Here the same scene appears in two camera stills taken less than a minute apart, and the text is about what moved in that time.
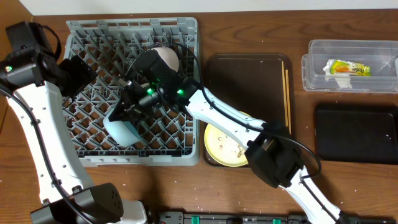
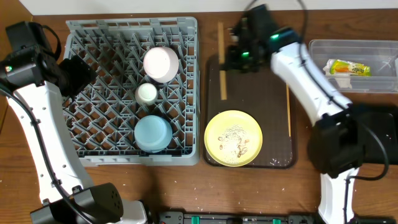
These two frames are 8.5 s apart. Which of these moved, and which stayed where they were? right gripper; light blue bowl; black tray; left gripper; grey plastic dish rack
Moved: right gripper; light blue bowl
Stayed: left gripper; grey plastic dish rack; black tray
